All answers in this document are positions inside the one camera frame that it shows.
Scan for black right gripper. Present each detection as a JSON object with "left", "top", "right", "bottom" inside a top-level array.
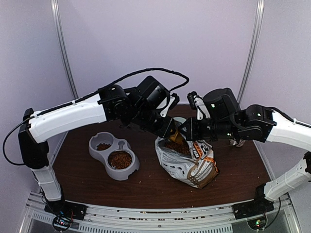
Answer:
[{"left": 179, "top": 116, "right": 239, "bottom": 141}]

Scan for yellow plastic scoop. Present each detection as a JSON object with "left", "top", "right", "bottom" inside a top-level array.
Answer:
[{"left": 169, "top": 130, "right": 185, "bottom": 145}]

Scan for dog food bag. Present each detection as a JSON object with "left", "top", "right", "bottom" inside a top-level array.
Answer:
[{"left": 155, "top": 137, "right": 220, "bottom": 189}]

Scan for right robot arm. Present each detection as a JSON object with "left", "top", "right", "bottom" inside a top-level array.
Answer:
[{"left": 178, "top": 88, "right": 311, "bottom": 215}]

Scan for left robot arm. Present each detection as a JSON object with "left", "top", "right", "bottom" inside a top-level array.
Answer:
[{"left": 18, "top": 76, "right": 179, "bottom": 216}]

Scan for grey double pet feeder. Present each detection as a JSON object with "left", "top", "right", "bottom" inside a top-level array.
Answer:
[{"left": 89, "top": 132, "right": 140, "bottom": 181}]

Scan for light green ceramic bowl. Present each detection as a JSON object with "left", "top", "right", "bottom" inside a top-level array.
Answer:
[{"left": 173, "top": 116, "right": 186, "bottom": 128}]

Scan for patterned mug yellow inside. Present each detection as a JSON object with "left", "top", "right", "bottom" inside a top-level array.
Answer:
[{"left": 229, "top": 139, "right": 245, "bottom": 148}]

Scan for steel bowl in feeder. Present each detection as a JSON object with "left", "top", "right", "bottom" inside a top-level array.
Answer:
[{"left": 108, "top": 150, "right": 133, "bottom": 169}]

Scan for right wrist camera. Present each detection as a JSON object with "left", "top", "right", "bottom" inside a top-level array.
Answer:
[{"left": 187, "top": 91, "right": 210, "bottom": 120}]

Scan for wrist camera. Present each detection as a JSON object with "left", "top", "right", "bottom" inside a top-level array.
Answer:
[
  {"left": 187, "top": 91, "right": 210, "bottom": 120},
  {"left": 157, "top": 93, "right": 180, "bottom": 117}
]

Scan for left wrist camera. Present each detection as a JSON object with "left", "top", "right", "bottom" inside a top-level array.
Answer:
[{"left": 157, "top": 93, "right": 180, "bottom": 117}]

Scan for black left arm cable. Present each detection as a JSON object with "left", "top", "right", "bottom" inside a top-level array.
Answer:
[{"left": 2, "top": 67, "right": 190, "bottom": 167}]

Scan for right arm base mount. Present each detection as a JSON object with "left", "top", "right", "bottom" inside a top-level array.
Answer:
[{"left": 232, "top": 199, "right": 274, "bottom": 219}]

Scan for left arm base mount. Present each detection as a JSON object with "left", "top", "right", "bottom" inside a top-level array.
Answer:
[{"left": 44, "top": 200, "right": 87, "bottom": 220}]

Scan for right aluminium frame post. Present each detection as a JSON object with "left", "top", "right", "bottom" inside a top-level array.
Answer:
[{"left": 237, "top": 0, "right": 265, "bottom": 104}]

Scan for aluminium frame post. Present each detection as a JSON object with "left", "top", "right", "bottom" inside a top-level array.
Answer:
[
  {"left": 237, "top": 0, "right": 265, "bottom": 104},
  {"left": 51, "top": 0, "right": 78, "bottom": 99}
]

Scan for front aluminium rail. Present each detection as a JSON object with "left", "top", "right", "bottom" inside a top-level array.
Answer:
[{"left": 24, "top": 191, "right": 292, "bottom": 233}]

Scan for left aluminium frame post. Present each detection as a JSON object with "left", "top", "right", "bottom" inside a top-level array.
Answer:
[{"left": 51, "top": 0, "right": 78, "bottom": 99}]

